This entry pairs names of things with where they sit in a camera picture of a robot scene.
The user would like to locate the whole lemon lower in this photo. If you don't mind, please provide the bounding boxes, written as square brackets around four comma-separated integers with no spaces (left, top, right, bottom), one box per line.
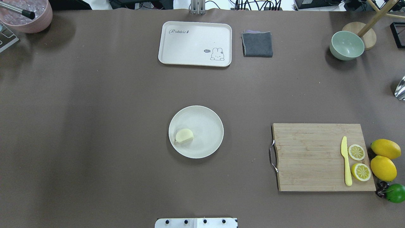
[370,155,397,182]

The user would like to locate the round white plate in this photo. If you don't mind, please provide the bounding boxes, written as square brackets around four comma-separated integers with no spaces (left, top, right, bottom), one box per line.
[168,105,224,159]

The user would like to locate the whole lemon upper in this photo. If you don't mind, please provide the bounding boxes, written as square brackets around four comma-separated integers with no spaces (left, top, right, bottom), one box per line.
[371,139,401,159]

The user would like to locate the metal scoop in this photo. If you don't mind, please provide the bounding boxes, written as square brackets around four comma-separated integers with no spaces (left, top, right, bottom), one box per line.
[394,76,405,101]

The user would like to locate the black glass tray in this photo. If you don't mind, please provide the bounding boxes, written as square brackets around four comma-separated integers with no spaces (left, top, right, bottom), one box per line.
[389,22,405,49]

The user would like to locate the lemon half near edge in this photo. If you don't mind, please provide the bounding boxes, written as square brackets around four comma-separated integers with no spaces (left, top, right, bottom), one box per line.
[351,163,372,181]

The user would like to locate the whole lemon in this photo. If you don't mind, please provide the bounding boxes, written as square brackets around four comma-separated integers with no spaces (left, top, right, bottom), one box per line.
[371,139,401,159]
[370,155,397,182]

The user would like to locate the metal black-tipped scoop handle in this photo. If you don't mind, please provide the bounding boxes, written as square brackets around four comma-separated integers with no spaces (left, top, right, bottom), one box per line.
[0,0,36,19]

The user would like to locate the pink bowl with ice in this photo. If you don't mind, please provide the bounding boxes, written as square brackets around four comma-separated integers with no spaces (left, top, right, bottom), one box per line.
[0,0,53,33]

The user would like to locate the mint green bowl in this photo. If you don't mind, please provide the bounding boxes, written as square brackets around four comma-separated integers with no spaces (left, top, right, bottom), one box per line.
[329,31,365,61]

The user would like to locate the wooden cutting board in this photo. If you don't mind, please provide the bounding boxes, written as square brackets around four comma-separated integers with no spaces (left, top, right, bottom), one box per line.
[272,123,376,192]

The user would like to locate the grey folded cloth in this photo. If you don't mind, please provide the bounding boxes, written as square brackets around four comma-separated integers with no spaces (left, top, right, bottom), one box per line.
[241,30,273,58]

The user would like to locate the lemon half near bun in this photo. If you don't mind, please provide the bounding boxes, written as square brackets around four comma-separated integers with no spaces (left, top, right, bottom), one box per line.
[348,144,366,161]

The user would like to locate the white cup rack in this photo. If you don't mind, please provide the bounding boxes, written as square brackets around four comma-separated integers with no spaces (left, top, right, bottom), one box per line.
[0,22,19,53]

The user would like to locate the white camera pole base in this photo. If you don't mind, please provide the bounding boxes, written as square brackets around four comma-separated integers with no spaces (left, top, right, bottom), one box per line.
[154,218,238,228]

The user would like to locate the yellow plastic knife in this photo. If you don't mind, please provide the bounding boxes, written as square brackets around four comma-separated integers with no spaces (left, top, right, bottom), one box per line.
[340,136,352,186]

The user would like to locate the green lime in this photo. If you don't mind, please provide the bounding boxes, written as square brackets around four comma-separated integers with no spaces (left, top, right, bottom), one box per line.
[386,184,405,203]

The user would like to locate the aluminium frame post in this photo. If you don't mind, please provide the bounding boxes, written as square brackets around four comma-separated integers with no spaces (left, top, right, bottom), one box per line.
[190,0,206,15]

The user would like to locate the white rabbit tray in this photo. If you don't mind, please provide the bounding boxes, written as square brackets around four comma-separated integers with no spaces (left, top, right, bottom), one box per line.
[158,21,232,67]

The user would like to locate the wooden cup tree stand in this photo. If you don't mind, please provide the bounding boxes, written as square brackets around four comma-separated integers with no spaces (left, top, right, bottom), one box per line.
[342,0,404,51]

